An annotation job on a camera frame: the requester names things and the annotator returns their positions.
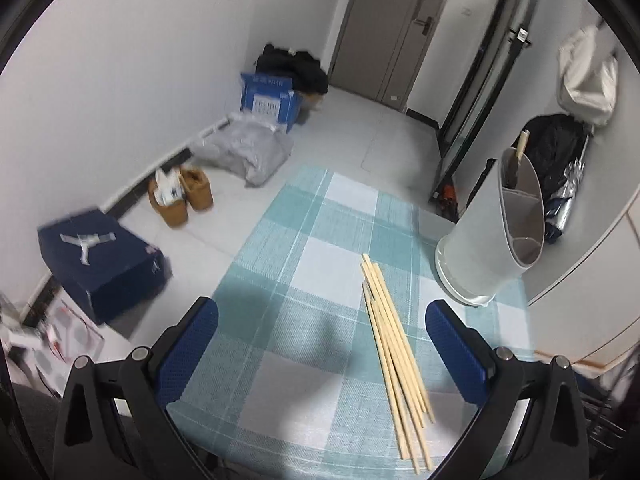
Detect pile of wooden chopsticks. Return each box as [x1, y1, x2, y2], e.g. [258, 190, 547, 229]
[361, 254, 436, 475]

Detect grey plastic bag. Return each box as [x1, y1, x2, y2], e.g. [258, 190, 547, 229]
[190, 112, 295, 188]

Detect black jacket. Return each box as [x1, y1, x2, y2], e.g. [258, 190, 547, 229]
[467, 112, 593, 243]

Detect blue cardboard carton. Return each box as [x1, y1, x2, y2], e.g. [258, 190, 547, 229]
[239, 72, 306, 133]

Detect silver folded umbrella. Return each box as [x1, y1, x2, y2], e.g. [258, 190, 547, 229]
[542, 132, 591, 243]

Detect grey door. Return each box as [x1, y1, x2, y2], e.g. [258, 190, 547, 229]
[327, 0, 461, 111]

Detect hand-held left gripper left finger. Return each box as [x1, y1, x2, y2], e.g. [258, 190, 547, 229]
[52, 296, 221, 480]

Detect dark blue shoebox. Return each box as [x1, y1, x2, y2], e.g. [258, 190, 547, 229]
[37, 207, 173, 326]

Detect white paper in boots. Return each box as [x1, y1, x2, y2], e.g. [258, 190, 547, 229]
[154, 169, 182, 207]

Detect white wardrobe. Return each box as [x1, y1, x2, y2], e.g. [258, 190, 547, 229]
[525, 45, 640, 366]

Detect teal plaid tablecloth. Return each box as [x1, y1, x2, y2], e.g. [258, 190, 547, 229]
[165, 162, 538, 476]

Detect white utensil holder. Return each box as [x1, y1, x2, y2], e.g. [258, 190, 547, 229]
[435, 147, 546, 308]

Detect brown boot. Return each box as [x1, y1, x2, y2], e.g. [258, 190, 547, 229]
[179, 166, 215, 211]
[147, 175, 190, 229]

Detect white shoulder bag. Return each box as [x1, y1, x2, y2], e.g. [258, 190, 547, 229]
[556, 22, 620, 128]

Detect long wooden chopstick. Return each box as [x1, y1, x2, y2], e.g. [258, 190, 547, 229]
[506, 130, 531, 188]

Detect white printed appliance box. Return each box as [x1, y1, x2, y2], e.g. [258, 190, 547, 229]
[0, 290, 106, 401]

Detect black duffel bag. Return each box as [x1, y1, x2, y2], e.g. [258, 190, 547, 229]
[255, 42, 330, 96]

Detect black framed glass door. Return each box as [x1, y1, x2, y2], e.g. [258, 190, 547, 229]
[431, 0, 543, 221]

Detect orange and black object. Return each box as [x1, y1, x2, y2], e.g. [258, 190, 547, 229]
[432, 185, 458, 221]

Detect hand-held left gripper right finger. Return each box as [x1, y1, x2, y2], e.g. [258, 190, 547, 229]
[425, 299, 592, 480]

